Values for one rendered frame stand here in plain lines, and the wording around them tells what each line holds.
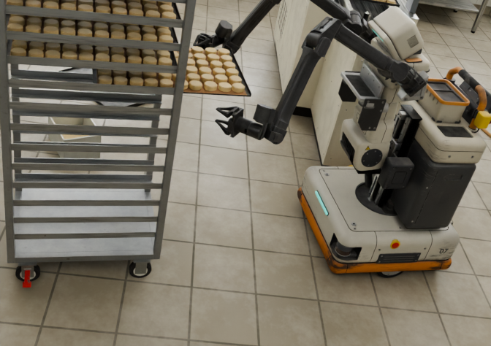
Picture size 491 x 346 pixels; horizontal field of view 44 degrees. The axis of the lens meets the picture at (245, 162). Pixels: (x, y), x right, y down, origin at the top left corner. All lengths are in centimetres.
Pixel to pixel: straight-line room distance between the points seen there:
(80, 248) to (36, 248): 18
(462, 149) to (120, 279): 164
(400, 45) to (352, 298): 121
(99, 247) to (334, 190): 122
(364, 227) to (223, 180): 93
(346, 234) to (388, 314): 43
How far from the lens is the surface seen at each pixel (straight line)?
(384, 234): 302
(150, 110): 235
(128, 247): 280
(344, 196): 317
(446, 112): 294
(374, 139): 284
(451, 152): 287
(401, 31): 262
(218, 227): 320
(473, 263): 358
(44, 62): 225
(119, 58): 229
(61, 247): 279
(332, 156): 369
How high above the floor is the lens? 207
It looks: 34 degrees down
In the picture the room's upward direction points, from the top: 12 degrees clockwise
